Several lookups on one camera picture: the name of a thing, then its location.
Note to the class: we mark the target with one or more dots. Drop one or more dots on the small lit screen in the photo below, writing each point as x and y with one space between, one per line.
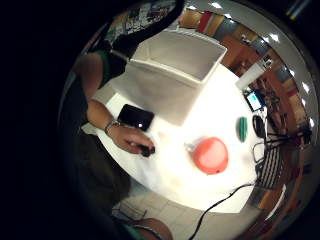
254 100

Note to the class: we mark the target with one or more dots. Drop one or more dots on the large white open box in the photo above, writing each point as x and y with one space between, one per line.
173 75

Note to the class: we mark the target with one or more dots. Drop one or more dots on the small black object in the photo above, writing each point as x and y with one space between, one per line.
146 150

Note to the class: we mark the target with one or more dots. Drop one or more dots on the orange cup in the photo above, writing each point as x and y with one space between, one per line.
211 156

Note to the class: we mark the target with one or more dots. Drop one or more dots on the black computer mouse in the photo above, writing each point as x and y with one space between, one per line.
258 126

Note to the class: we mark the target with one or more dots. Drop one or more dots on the shelf of mixed items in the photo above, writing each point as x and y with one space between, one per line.
141 16

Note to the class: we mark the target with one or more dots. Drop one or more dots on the the person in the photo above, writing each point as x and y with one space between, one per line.
88 160

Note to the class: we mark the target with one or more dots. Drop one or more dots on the white post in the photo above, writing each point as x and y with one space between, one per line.
250 75

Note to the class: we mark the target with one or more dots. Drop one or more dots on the green sponge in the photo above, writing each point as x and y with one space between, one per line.
243 129

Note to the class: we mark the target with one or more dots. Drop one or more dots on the silver wristwatch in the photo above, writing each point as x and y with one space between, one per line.
111 125

